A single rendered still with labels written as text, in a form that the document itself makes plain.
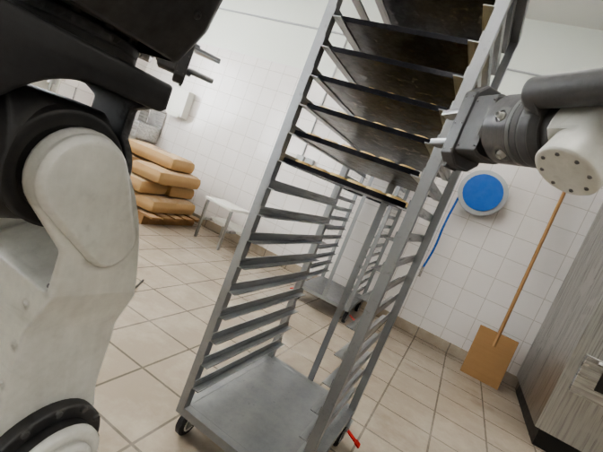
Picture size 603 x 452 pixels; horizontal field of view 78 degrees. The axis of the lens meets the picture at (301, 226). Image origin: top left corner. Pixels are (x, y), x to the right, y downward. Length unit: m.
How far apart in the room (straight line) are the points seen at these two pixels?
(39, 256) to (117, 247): 0.09
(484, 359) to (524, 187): 1.49
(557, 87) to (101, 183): 0.44
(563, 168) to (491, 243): 3.29
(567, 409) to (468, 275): 1.33
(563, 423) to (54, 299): 2.83
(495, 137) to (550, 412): 2.53
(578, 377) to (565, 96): 2.49
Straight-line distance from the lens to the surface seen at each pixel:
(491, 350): 3.57
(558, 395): 2.91
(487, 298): 3.76
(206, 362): 1.39
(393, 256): 1.03
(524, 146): 0.50
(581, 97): 0.45
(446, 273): 3.74
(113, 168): 0.38
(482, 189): 3.61
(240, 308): 1.37
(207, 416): 1.46
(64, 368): 0.53
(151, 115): 5.59
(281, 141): 1.18
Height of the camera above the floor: 1.02
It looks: 7 degrees down
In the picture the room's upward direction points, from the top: 22 degrees clockwise
